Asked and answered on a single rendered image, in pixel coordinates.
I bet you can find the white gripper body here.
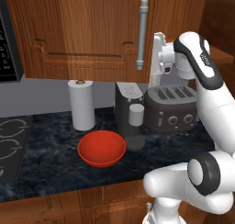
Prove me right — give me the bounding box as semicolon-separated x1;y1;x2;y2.
149;32;168;89

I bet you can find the red bowl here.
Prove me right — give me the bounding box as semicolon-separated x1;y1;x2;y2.
76;129;128;169

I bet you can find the wooden base cabinet door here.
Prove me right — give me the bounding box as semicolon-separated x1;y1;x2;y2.
78;179;155;224
0;190;81;224

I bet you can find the dark grey toaster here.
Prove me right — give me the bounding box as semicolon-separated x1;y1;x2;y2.
143;84;199;135

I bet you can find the dark grey coffee machine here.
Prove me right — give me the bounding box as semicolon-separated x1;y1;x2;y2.
114;82;147;152

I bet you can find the white paper towel roll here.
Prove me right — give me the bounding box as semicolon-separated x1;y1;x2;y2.
67;79;96;132

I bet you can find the black microwave oven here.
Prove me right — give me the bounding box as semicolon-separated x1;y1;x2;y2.
0;0;25;84

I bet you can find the black hob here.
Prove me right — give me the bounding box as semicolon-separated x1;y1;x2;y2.
0;115;34;185

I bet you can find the grey cabinet door handle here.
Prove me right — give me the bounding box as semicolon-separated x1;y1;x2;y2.
135;0;150;72

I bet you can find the grey base cabinet handle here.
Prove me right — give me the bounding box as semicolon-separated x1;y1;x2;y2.
146;201;153;218

